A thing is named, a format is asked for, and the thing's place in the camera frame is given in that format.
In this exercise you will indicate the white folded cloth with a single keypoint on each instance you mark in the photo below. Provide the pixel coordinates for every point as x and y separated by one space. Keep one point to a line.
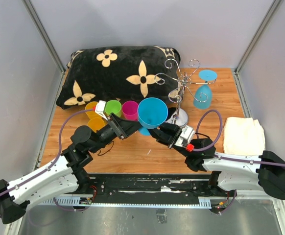
243 136

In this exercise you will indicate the aluminium frame post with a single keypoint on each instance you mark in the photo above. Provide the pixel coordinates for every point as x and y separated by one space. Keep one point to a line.
258 34
39 26

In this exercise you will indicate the yellow plastic goblet front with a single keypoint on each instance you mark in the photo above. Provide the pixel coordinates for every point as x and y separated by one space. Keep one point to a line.
96 124

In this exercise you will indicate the magenta plastic goblet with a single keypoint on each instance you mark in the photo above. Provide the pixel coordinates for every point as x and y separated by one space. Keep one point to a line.
130 110

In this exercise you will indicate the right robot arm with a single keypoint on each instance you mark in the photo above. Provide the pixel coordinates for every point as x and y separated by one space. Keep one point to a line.
264 172

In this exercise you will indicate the green plastic goblet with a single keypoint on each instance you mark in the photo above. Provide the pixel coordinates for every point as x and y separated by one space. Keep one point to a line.
113 106

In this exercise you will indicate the yellow plastic goblet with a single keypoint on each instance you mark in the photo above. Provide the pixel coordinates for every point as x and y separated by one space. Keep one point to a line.
91 106
96 124

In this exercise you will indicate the yellow plastic goblet rear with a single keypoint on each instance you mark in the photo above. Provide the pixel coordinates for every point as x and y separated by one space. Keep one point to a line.
91 106

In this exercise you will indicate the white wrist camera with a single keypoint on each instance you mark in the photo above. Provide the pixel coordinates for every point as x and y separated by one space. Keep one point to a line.
185 136
99 109

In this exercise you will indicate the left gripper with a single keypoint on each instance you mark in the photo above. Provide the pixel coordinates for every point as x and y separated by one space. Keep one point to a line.
127 128

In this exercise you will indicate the chrome wine glass rack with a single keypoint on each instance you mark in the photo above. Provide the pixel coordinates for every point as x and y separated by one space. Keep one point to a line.
180 117

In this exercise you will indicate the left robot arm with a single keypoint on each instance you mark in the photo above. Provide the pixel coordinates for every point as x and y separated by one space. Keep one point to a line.
65 173

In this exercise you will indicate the left aluminium frame post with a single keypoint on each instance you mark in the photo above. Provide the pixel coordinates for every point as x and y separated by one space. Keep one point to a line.
39 26

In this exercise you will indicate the blue plastic goblet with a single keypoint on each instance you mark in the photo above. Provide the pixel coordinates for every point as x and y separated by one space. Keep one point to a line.
203 96
152 112

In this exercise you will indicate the right aluminium frame post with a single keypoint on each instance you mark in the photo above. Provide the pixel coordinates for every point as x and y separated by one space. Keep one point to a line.
258 34

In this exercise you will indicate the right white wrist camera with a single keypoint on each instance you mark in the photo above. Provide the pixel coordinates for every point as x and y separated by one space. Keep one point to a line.
185 136

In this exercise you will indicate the black floral plush pillow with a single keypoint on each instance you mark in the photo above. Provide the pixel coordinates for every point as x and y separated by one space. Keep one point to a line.
119 72

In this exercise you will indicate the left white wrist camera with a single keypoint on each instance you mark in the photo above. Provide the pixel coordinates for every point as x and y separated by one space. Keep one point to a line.
99 109

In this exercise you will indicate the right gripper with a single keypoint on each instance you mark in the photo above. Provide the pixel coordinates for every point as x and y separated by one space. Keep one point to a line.
164 138

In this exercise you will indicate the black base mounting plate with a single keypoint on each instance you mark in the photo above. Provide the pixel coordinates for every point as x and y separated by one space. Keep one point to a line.
149 190

